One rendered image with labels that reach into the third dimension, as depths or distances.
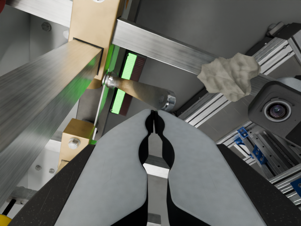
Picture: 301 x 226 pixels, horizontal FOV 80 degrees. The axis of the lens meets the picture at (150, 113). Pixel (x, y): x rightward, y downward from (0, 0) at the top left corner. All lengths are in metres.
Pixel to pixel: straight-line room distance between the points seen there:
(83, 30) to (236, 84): 0.21
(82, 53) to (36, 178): 0.74
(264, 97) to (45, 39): 0.50
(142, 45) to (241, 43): 1.03
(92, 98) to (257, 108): 0.37
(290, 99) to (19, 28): 0.52
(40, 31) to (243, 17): 1.00
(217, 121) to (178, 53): 0.93
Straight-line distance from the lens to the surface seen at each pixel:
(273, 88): 0.21
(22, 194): 0.63
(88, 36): 0.25
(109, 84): 0.28
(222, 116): 1.15
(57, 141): 0.40
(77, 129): 0.38
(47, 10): 0.27
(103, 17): 0.24
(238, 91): 0.28
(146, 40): 0.25
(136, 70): 0.43
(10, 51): 0.52
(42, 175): 0.87
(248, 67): 0.27
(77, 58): 0.20
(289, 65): 1.17
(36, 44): 0.57
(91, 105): 0.49
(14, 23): 0.52
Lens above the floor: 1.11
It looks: 58 degrees down
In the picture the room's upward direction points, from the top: 179 degrees clockwise
